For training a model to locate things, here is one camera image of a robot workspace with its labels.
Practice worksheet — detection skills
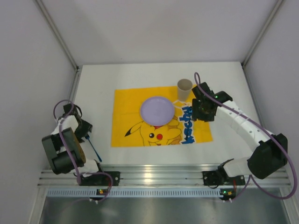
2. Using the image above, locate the blue metallic fork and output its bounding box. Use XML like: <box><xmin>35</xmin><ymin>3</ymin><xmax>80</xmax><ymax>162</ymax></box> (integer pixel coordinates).
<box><xmin>85</xmin><ymin>134</ymin><xmax>102</xmax><ymax>162</ymax></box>

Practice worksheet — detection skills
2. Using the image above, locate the beige paper cup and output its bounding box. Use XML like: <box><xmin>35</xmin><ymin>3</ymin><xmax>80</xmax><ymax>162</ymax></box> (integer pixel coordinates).
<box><xmin>177</xmin><ymin>79</ymin><xmax>193</xmax><ymax>101</ymax></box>

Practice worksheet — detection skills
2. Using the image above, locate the yellow pikachu cloth placemat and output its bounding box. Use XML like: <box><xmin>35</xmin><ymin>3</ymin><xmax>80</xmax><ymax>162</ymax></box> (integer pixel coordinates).
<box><xmin>111</xmin><ymin>86</ymin><xmax>213</xmax><ymax>147</ymax></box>

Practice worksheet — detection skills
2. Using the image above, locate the purple plastic plate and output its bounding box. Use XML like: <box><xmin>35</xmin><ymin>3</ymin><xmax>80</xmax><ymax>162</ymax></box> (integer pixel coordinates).
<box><xmin>140</xmin><ymin>96</ymin><xmax>175</xmax><ymax>126</ymax></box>

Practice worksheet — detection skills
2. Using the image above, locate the blue metallic spoon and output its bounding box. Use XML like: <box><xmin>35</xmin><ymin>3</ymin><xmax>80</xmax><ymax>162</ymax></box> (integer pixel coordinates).
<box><xmin>189</xmin><ymin>106</ymin><xmax>193</xmax><ymax>120</ymax></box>

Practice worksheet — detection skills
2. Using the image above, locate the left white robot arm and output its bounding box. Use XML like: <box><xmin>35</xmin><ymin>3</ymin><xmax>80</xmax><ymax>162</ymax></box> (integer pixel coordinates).
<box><xmin>42</xmin><ymin>103</ymin><xmax>101</xmax><ymax>175</ymax></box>

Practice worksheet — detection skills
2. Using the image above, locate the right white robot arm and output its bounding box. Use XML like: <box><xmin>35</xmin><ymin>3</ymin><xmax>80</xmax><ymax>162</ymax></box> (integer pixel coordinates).
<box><xmin>192</xmin><ymin>83</ymin><xmax>288</xmax><ymax>182</ymax></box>

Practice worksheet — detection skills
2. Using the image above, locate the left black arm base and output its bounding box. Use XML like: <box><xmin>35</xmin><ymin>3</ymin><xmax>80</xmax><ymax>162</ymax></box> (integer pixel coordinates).
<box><xmin>79</xmin><ymin>163</ymin><xmax>121</xmax><ymax>187</ymax></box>

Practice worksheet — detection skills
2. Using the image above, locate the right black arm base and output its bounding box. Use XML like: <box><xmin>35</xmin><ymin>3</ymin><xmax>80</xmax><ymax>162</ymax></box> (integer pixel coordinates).
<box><xmin>202</xmin><ymin>159</ymin><xmax>245</xmax><ymax>189</ymax></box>

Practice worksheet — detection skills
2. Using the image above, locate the slotted grey cable duct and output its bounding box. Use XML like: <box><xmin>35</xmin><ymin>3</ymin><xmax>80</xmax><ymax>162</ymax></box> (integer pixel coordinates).
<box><xmin>47</xmin><ymin>188</ymin><xmax>235</xmax><ymax>198</ymax></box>

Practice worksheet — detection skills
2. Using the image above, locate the aluminium mounting rail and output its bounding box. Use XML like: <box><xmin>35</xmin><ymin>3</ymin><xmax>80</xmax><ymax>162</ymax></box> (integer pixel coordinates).
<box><xmin>37</xmin><ymin>163</ymin><xmax>291</xmax><ymax>187</ymax></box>

